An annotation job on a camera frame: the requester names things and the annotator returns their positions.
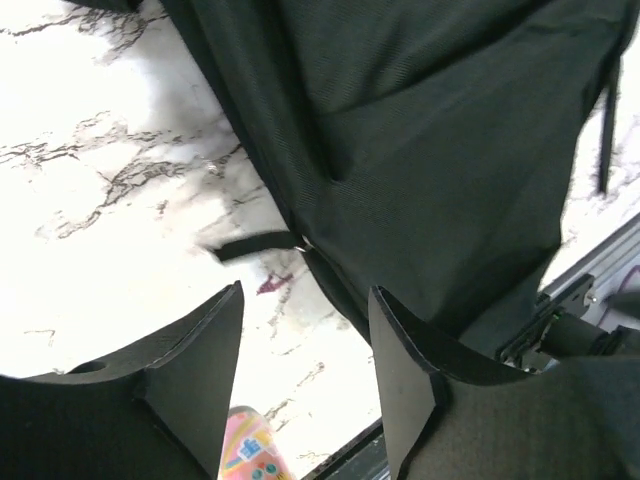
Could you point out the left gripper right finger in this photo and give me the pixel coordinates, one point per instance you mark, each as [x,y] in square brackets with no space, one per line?
[449,412]

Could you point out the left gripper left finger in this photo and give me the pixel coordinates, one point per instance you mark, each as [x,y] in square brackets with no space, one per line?
[155,409]

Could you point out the black backpack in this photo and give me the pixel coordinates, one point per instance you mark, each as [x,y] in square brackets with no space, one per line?
[425,147]

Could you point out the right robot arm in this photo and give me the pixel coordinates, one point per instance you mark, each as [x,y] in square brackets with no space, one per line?
[567,336]

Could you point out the pink lidded bottle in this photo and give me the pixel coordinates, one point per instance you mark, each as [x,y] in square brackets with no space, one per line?
[249,450]

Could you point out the aluminium frame rail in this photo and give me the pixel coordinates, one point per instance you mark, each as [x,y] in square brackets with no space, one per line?
[612,266]

